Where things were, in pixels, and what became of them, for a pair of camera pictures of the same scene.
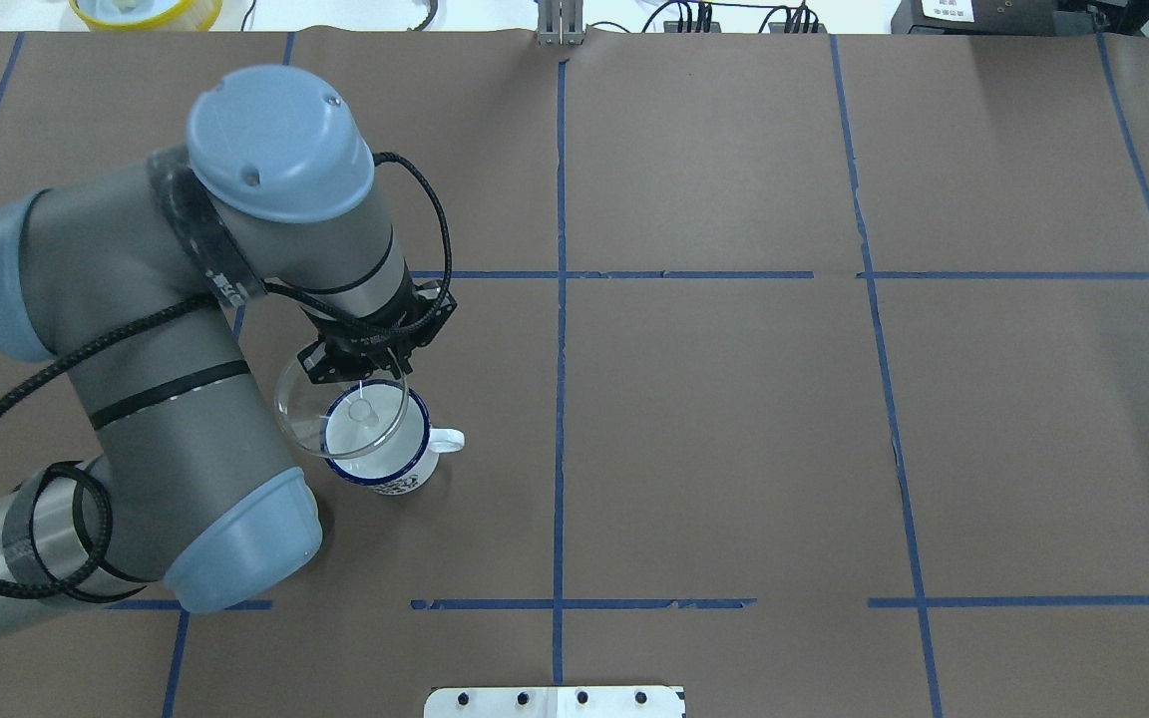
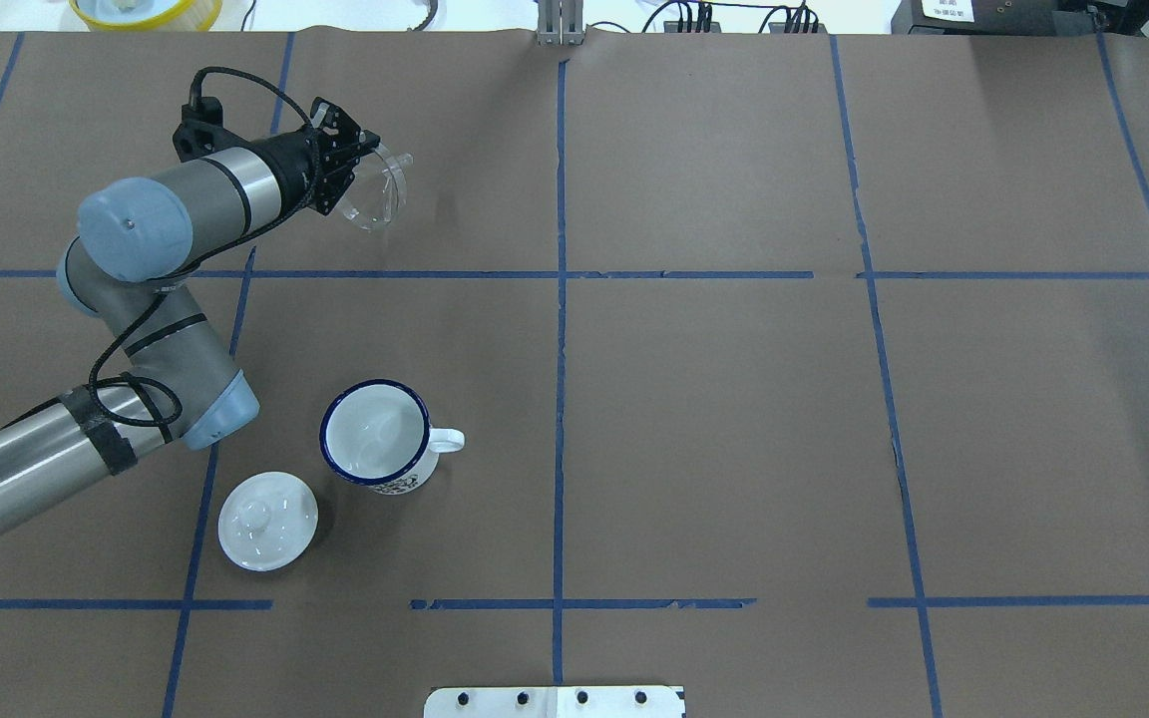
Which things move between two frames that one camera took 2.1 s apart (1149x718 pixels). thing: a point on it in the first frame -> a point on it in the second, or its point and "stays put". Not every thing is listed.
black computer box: [994, 18] stays put
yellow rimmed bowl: [147, 15] stays put
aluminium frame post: [561, 22] stays put
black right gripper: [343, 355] -> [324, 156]
